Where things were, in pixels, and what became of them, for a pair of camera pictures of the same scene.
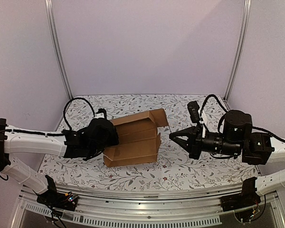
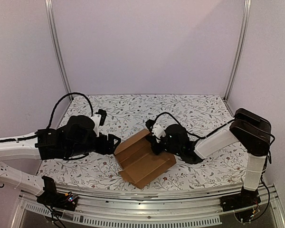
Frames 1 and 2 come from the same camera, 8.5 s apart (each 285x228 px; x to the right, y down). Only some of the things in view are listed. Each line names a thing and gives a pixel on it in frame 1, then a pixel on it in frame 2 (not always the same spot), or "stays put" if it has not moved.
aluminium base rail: [196, 209] stays put
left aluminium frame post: [49, 6] stays put
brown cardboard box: [138, 139] to [139, 163]
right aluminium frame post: [242, 48] stays put
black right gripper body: [196, 142] to [158, 145]
